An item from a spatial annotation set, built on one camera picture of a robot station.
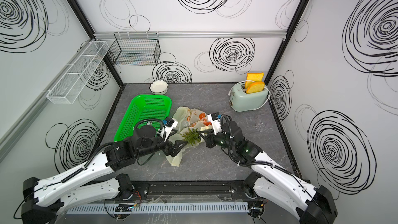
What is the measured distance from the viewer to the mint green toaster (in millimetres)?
963

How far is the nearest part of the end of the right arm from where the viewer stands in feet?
1.84

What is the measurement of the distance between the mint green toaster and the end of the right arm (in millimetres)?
→ 351
